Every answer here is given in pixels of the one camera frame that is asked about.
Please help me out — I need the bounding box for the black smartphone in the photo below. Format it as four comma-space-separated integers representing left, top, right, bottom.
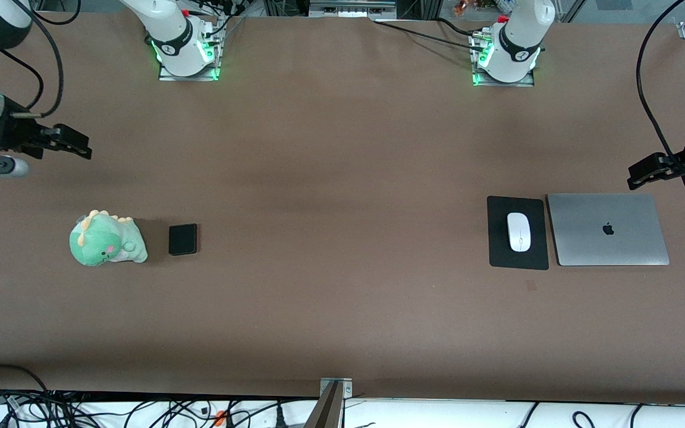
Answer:
168, 224, 199, 257

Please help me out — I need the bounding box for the white computer mouse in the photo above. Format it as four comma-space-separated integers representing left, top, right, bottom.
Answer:
507, 212, 532, 253

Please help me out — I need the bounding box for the black mouse pad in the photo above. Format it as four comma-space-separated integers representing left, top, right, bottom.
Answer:
486, 196, 550, 271

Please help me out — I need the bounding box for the silver closed laptop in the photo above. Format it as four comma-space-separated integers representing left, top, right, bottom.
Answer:
546, 193, 671, 267

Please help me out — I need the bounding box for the green dinosaur plush toy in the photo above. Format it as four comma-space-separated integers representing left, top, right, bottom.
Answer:
69, 209, 149, 268

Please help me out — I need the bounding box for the silver power strip box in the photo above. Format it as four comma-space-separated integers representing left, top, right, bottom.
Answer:
309, 0, 397, 19

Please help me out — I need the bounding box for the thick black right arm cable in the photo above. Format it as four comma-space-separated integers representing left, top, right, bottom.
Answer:
12, 0, 65, 119

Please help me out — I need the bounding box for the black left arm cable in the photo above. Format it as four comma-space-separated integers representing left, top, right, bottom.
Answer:
635, 0, 685, 162

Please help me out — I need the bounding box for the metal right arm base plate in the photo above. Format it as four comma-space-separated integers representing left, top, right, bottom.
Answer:
158, 64, 222, 81

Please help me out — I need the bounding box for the thin black looping cable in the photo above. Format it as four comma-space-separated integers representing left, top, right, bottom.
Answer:
30, 0, 81, 26

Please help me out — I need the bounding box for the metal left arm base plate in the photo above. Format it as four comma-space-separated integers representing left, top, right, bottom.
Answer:
472, 68, 535, 87

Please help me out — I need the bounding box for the black base power cable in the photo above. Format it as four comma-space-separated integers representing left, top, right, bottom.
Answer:
372, 18, 483, 51

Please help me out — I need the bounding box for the grey metal post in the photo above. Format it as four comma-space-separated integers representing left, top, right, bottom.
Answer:
304, 380, 344, 428

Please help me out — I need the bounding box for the silver metal bracket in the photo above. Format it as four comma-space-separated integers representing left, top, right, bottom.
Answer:
319, 377, 353, 400

